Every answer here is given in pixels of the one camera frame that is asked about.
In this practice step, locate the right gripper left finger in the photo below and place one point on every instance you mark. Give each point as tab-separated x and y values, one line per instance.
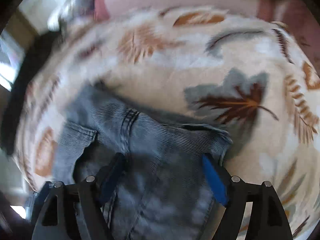
73	211

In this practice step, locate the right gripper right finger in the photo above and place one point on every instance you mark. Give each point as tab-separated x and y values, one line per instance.
268	219

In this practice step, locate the grey-blue denim pants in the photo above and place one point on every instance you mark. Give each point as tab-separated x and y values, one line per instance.
163	194

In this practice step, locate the black garment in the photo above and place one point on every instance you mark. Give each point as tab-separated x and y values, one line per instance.
33	61

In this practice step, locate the leaf-patterned cream blanket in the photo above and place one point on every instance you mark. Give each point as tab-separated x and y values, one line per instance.
245	75

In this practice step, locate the stained glass window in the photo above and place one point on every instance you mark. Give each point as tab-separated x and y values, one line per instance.
11	57

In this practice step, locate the white cloth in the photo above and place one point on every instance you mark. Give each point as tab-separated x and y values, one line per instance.
53	22

